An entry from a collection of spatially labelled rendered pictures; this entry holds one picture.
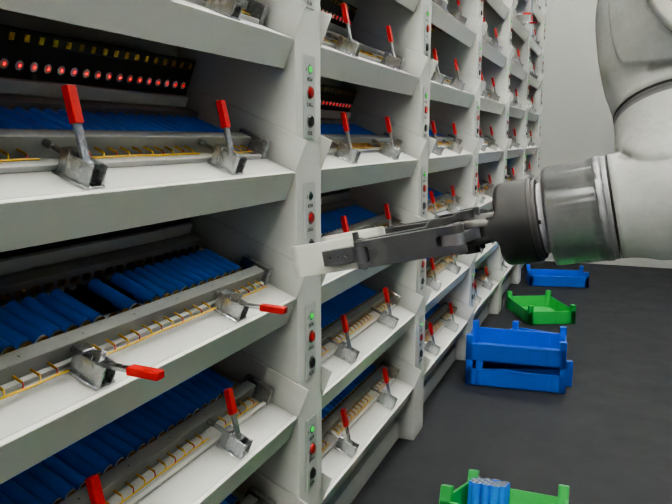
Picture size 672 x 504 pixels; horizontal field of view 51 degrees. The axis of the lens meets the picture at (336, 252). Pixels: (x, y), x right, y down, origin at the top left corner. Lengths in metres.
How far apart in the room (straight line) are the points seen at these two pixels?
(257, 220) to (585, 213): 0.60
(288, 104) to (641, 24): 0.55
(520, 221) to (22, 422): 0.45
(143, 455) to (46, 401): 0.25
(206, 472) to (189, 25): 0.54
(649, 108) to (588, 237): 0.11
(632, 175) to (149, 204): 0.46
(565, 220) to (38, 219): 0.44
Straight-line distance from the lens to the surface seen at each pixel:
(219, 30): 0.88
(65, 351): 0.73
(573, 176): 0.61
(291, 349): 1.09
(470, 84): 2.39
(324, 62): 1.17
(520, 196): 0.62
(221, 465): 0.97
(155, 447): 0.92
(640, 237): 0.61
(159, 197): 0.76
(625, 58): 0.65
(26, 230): 0.63
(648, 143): 0.61
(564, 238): 0.60
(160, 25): 0.78
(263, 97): 1.06
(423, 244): 0.60
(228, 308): 0.92
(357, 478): 1.59
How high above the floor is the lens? 0.76
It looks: 9 degrees down
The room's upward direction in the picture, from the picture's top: straight up
